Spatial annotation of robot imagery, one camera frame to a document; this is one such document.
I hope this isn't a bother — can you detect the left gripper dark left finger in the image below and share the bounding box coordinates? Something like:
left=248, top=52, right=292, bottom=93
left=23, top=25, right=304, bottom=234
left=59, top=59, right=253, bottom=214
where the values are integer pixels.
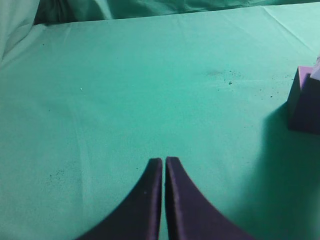
left=78, top=158, right=163, bottom=240

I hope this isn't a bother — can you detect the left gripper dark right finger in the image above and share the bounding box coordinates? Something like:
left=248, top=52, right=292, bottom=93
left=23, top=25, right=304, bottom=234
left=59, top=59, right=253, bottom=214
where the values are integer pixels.
left=165, top=156, right=254, bottom=240

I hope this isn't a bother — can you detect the white marbled square pyramid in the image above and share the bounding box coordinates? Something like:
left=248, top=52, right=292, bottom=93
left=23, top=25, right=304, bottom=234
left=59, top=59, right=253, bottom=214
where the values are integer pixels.
left=310, top=55, right=320, bottom=80

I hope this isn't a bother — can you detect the purple cube block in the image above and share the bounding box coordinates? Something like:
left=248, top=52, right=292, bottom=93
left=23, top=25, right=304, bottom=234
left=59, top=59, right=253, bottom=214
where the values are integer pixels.
left=287, top=66, right=320, bottom=135

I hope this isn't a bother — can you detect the green table cloth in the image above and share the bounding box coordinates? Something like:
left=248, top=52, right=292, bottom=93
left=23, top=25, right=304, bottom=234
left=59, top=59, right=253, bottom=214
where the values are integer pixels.
left=0, top=1, right=320, bottom=240

